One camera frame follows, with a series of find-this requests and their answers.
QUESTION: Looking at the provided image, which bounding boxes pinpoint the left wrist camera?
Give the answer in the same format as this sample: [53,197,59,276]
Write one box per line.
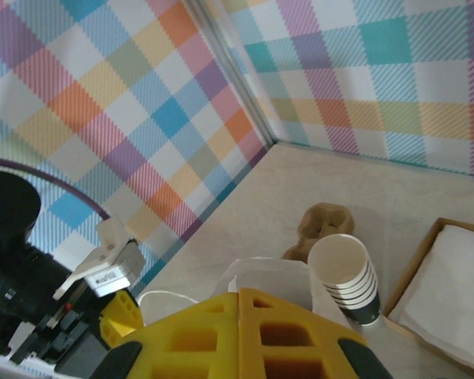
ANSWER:
[53,215,146,299]

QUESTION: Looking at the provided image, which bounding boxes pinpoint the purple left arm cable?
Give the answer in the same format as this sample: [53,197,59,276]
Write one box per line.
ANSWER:
[0,156,111,220]

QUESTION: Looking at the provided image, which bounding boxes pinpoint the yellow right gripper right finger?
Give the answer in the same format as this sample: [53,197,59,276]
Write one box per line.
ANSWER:
[239,287,394,379]

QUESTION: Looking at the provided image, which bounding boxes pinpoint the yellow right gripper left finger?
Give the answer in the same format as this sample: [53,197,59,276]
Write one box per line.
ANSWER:
[102,291,241,379]

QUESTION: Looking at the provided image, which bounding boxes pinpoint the white paper bag with handles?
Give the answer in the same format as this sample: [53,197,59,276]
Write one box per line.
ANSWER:
[136,256,343,331]

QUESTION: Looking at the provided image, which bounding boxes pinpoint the stack of cardboard cup carriers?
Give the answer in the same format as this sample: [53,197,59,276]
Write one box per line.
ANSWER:
[280,201,356,261]

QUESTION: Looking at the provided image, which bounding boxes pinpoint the stack of white napkins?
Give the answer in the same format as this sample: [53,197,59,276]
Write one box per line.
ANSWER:
[389,224,474,366]

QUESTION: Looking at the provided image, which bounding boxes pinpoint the stack of paper cups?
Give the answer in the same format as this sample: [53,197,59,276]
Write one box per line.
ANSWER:
[307,232,382,327]

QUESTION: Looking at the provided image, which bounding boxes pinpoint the aluminium frame post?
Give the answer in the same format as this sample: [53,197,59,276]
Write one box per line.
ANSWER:
[181,0,280,146]

